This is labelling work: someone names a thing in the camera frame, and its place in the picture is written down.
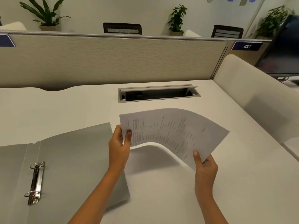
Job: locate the person's right thumb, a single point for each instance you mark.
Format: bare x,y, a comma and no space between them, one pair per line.
197,158

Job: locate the small bushy potted plant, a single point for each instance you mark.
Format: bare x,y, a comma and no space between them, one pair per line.
177,19

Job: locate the coloured wall stickers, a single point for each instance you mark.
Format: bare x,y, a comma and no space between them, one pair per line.
240,0

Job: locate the white side divider panel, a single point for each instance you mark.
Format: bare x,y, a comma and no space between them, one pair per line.
254,97

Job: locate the white chair back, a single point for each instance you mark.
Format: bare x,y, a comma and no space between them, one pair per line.
12,26
191,33

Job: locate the black mesh office chair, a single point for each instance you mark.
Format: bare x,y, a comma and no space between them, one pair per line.
122,28

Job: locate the dark blue label plate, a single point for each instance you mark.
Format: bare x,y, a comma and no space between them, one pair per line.
6,41

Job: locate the broad-leaf potted plant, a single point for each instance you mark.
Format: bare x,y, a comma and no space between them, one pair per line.
45,15

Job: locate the printed white paper sheet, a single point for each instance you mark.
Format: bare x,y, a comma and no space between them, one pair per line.
172,132

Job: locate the black slatted office chair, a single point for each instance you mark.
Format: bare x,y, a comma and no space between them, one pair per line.
227,31

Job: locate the person's right hand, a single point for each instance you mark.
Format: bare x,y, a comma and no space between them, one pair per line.
206,169

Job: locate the person's right forearm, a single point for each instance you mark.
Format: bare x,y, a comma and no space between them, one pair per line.
210,206

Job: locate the person's left hand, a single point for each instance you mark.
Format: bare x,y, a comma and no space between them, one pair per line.
118,150

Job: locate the black computer monitor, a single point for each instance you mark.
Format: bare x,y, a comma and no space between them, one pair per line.
281,47

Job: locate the person's left forearm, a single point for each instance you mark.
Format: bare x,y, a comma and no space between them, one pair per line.
93,198

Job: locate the large leafy potted plant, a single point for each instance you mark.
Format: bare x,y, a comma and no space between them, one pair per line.
271,22

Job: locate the person's left thumb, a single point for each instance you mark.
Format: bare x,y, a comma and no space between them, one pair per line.
127,137

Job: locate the dark blue number label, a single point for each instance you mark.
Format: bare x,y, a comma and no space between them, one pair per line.
247,46

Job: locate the beige desk partition panel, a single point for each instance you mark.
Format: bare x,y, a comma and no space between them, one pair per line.
112,58

